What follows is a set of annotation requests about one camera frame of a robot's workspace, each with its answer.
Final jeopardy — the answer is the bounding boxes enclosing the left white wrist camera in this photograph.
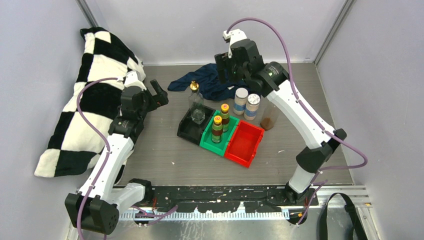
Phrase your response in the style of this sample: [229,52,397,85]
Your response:
[123,70,147,91]

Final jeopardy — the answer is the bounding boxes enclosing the black strap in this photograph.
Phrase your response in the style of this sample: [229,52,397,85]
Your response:
[318,192,369,240]

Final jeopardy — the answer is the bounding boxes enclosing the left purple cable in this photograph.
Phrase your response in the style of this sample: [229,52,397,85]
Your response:
[76,77,126,240]

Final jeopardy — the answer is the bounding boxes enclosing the black white checkered blanket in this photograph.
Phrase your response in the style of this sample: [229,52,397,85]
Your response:
[34,27,146,178]

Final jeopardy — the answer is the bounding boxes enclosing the purple cable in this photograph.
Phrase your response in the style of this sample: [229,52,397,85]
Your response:
[76,77,126,240]
[225,17,369,226]

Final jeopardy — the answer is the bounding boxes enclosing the spice jar perforated lid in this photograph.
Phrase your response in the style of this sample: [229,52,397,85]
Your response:
[244,93,261,121]

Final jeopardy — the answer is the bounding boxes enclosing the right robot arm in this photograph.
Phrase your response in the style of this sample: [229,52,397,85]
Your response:
[214,38,347,205]

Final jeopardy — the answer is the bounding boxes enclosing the brown oil cruet gold spout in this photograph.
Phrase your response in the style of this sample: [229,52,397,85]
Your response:
[260,101,280,131]

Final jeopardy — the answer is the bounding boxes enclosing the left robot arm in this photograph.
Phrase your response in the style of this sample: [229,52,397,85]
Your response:
[65,77,169,240]

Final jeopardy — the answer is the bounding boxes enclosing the dark blue shorts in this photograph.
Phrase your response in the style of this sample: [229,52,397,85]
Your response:
[167,63,254,102]

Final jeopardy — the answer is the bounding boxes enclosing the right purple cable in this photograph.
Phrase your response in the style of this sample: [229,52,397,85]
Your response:
[225,17,369,226]

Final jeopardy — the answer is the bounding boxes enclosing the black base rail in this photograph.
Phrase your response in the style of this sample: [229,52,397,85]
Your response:
[135,185,318,214]

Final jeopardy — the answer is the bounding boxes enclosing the black plastic bin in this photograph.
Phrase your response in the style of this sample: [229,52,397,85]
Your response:
[177,106,216,146]

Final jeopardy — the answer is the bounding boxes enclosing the clear glass cruet gold spout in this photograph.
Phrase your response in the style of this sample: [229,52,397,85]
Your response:
[188,80,206,125]

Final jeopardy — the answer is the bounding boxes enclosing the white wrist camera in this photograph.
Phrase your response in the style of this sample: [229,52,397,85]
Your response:
[123,70,147,91]
[222,29,247,59]

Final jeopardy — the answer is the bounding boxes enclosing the green plastic bin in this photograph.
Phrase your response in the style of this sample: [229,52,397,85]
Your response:
[199,110,240,157]

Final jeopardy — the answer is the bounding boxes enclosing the sauce bottle yellow cap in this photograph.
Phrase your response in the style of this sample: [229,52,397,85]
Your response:
[211,115,223,143]
[220,103,230,132]

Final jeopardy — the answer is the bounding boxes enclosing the red plastic bin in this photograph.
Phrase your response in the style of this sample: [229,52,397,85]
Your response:
[224,120,265,168]

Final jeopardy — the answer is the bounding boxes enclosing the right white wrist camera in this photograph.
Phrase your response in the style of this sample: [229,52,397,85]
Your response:
[222,29,247,59]

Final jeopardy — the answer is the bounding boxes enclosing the spice jar plain lid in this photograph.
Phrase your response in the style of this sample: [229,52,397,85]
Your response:
[233,87,249,115]

